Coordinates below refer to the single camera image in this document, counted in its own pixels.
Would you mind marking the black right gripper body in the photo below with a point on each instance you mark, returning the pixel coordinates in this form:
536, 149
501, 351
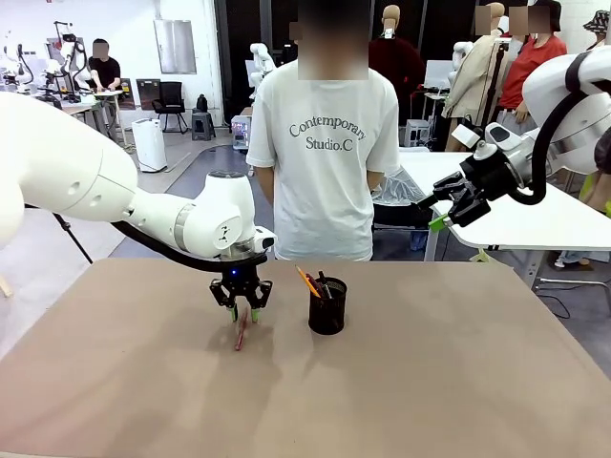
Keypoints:
494, 174

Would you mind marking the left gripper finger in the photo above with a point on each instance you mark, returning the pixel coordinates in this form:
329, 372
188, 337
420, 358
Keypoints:
223, 293
260, 296

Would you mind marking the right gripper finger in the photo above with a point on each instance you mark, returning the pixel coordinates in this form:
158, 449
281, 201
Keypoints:
448, 186
470, 210

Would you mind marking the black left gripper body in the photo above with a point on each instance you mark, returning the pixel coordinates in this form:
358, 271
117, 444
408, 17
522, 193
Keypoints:
241, 279

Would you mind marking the yellow pencil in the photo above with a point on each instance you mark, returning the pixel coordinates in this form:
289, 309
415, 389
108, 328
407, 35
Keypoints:
305, 279

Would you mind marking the orange pencil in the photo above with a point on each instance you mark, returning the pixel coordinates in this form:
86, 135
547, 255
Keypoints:
312, 284

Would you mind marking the black marker pink cap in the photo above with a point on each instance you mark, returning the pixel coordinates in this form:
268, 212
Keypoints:
323, 281

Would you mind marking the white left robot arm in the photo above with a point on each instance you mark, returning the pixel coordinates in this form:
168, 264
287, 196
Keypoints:
71, 167

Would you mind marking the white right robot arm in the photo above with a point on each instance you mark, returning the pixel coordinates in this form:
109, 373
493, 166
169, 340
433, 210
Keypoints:
573, 81

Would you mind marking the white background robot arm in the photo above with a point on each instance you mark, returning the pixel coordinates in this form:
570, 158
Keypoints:
12, 67
261, 62
462, 47

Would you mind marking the person's right forearm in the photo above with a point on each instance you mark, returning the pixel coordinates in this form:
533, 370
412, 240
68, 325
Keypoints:
263, 181

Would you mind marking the person's left forearm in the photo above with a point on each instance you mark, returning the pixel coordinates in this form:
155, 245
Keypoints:
375, 180

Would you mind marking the black mesh pen holder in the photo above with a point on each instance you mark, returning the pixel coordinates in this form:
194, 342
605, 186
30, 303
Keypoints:
327, 315

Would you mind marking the clear plastic sheet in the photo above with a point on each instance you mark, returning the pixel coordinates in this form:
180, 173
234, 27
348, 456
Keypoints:
403, 188

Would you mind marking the large white table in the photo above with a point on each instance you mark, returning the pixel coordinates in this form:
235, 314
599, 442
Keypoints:
525, 224

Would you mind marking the black tripod stand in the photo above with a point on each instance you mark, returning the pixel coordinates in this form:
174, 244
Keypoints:
487, 114

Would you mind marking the white computer case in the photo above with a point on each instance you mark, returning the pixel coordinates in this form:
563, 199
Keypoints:
419, 131

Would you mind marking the mannequin in beige jacket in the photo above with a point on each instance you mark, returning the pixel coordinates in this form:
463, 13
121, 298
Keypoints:
470, 81

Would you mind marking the person in red shirt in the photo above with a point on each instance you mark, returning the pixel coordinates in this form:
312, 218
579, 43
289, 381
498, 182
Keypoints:
520, 71

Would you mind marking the small white board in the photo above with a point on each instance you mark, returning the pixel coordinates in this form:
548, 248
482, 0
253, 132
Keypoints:
436, 74

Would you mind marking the person in white T-shirt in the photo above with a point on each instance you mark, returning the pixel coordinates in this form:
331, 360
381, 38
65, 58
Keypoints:
324, 191

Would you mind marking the mannequin in dark red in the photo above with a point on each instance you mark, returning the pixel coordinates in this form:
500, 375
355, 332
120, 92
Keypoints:
398, 62

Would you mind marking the lit computer tower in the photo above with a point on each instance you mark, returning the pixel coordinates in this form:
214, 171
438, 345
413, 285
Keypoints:
241, 133

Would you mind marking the gray step stool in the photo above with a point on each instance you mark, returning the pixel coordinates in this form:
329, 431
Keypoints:
203, 125

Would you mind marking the black tripod leg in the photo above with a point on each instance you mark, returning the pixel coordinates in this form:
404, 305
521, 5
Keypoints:
72, 237

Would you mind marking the white air purifier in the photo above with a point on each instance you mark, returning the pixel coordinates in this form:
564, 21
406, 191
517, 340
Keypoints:
149, 145

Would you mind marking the black bag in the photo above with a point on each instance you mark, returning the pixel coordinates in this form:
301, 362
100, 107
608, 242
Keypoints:
202, 103

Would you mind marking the black office chair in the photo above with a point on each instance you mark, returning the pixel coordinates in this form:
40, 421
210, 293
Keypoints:
170, 93

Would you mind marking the dark leaning panel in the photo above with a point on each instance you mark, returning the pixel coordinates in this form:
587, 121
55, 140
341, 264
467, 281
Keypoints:
145, 93

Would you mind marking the small white desk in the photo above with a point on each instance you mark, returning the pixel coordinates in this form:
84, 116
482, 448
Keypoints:
110, 93

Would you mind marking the wooden top work table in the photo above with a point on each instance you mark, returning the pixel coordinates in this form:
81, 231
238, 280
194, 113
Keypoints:
81, 109

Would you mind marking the person in black T-shirt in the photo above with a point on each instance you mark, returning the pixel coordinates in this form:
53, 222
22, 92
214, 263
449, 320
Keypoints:
106, 71

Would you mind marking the background robot with orange parts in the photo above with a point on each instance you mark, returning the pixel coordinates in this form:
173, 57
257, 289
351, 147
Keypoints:
71, 52

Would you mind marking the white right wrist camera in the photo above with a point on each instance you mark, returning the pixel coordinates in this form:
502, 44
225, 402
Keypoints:
466, 136

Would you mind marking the metal wall panel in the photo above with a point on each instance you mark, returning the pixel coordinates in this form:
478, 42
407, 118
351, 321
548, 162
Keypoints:
175, 46

